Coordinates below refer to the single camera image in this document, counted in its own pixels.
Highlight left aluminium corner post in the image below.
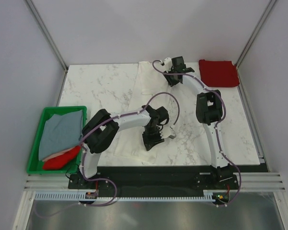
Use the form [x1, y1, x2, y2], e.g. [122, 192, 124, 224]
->
[24, 0, 69, 71]

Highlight folded red t shirt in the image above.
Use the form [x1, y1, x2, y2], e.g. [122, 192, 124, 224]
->
[198, 59, 240, 88]

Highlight red t shirt in bin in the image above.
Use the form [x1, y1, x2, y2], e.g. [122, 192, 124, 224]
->
[42, 146, 81, 171]

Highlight pink t shirt in bin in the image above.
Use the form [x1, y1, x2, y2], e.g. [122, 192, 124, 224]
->
[42, 147, 73, 162]

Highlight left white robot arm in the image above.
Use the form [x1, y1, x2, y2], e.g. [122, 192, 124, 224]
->
[79, 105, 169, 188]

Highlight aluminium corner post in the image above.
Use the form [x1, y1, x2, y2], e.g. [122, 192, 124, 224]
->
[24, 0, 69, 71]
[235, 0, 279, 68]

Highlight green plastic bin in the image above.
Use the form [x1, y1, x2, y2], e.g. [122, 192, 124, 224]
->
[26, 105, 87, 174]

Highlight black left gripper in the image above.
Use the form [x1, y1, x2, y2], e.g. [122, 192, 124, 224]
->
[142, 126, 164, 151]

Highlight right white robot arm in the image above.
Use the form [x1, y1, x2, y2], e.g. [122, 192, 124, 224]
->
[162, 56, 229, 189]

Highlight white t shirt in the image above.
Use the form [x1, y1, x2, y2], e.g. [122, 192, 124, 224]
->
[113, 61, 188, 166]

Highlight right aluminium corner post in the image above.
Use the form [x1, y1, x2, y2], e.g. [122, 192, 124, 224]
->
[235, 0, 279, 68]

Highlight white slotted cable duct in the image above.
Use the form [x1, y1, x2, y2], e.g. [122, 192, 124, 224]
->
[35, 190, 228, 202]

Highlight grey-blue t shirt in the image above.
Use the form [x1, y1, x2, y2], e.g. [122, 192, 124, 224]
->
[38, 111, 83, 161]

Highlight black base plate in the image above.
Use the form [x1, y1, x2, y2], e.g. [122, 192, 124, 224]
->
[67, 164, 238, 198]

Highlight aluminium frame rail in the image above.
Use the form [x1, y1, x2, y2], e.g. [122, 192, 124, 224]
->
[24, 172, 285, 192]

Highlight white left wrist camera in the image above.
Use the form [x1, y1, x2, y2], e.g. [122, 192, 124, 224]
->
[160, 126, 176, 139]

